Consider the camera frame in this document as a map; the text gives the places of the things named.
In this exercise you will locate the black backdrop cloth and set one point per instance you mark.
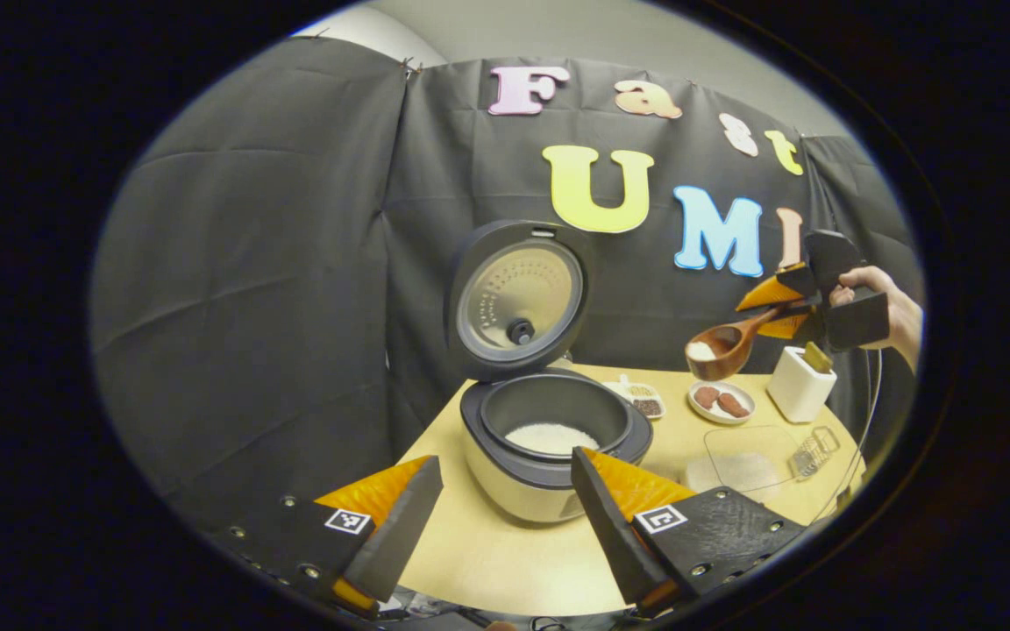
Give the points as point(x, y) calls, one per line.
point(251, 263)

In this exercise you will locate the white rice heap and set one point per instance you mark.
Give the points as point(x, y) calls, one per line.
point(549, 438)

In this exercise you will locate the clear chopstick holder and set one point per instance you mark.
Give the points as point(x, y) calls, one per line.
point(812, 454)

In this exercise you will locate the white divided bean dish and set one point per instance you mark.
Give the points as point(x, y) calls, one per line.
point(645, 405)

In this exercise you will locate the wooden spoon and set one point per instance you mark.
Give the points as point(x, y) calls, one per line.
point(729, 355)

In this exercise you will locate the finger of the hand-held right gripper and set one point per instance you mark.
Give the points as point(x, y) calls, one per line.
point(856, 320)
point(829, 258)

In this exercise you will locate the brown meat piece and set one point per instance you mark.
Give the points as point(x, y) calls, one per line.
point(707, 397)
point(733, 406)

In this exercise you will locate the brown toast slice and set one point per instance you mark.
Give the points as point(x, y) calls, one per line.
point(816, 358)

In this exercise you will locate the grey rice cooker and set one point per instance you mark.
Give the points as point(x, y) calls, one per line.
point(514, 491)

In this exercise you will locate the white round plate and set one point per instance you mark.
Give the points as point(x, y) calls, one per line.
point(705, 417)

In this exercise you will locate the spoonful of white rice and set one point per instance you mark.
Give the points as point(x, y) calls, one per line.
point(701, 350)

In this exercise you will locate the white rice box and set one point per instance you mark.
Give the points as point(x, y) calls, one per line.
point(733, 473)

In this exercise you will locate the white toaster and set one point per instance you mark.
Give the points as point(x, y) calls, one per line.
point(799, 390)

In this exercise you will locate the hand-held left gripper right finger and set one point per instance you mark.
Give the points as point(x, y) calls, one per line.
point(615, 535)

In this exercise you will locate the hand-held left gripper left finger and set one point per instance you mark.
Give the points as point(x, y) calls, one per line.
point(400, 535)

